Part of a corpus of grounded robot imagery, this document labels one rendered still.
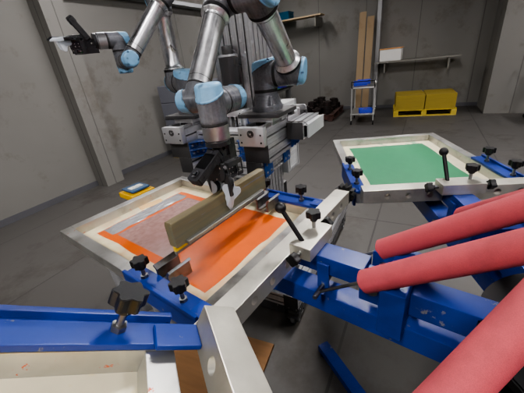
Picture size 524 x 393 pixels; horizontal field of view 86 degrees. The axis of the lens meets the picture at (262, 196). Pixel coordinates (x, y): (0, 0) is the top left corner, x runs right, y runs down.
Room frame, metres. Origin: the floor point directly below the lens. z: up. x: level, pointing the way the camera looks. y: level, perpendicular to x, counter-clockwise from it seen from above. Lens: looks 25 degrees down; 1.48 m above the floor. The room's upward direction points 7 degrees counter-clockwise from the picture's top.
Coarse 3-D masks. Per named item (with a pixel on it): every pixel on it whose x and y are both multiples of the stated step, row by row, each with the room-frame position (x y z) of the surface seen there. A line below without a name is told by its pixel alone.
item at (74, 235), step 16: (160, 192) 1.24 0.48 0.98; (208, 192) 1.21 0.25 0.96; (112, 208) 1.08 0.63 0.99; (128, 208) 1.11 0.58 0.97; (288, 208) 0.94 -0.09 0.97; (304, 208) 0.89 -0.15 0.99; (80, 224) 0.97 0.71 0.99; (96, 224) 1.00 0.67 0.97; (80, 240) 0.85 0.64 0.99; (272, 240) 0.71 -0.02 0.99; (96, 256) 0.75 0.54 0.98; (112, 256) 0.73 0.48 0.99; (256, 256) 0.64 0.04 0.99; (240, 272) 0.58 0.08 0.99; (224, 288) 0.53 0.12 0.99
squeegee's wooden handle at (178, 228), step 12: (240, 180) 0.85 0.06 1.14; (252, 180) 0.88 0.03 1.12; (264, 180) 0.93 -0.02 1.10; (252, 192) 0.87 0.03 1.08; (204, 204) 0.71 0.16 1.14; (216, 204) 0.74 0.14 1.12; (180, 216) 0.65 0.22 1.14; (192, 216) 0.67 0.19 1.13; (204, 216) 0.70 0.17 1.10; (216, 216) 0.73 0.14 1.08; (168, 228) 0.62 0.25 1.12; (180, 228) 0.64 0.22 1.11; (192, 228) 0.66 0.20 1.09; (180, 240) 0.63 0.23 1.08
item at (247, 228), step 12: (180, 192) 1.26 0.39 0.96; (180, 204) 1.11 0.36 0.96; (192, 204) 1.10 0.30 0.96; (168, 216) 1.02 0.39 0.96; (240, 216) 0.95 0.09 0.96; (252, 216) 0.93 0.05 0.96; (264, 216) 0.92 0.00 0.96; (216, 228) 0.88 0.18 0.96; (228, 228) 0.86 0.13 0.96; (240, 228) 0.86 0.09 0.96; (252, 228) 0.85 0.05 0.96; (264, 228) 0.84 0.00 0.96; (276, 228) 0.83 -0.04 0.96; (228, 240) 0.79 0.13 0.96; (240, 240) 0.78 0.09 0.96; (252, 240) 0.77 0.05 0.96; (264, 240) 0.77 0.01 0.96
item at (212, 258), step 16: (144, 224) 0.98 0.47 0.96; (160, 224) 0.96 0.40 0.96; (112, 240) 0.88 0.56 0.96; (128, 240) 0.87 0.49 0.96; (144, 240) 0.85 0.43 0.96; (160, 240) 0.84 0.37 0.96; (208, 240) 0.81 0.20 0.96; (224, 240) 0.79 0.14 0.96; (160, 256) 0.75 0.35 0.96; (192, 256) 0.73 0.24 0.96; (208, 256) 0.72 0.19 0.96; (224, 256) 0.71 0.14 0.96; (240, 256) 0.70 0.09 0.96; (192, 272) 0.65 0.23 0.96; (208, 272) 0.64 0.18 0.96; (224, 272) 0.63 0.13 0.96; (208, 288) 0.58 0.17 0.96
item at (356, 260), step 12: (324, 252) 0.56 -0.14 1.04; (336, 252) 0.55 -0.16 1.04; (348, 252) 0.55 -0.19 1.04; (300, 264) 0.58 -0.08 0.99; (312, 264) 0.56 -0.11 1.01; (336, 264) 0.52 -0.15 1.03; (348, 264) 0.50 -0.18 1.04; (360, 264) 0.50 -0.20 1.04; (336, 276) 0.52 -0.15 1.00; (348, 276) 0.50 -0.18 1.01
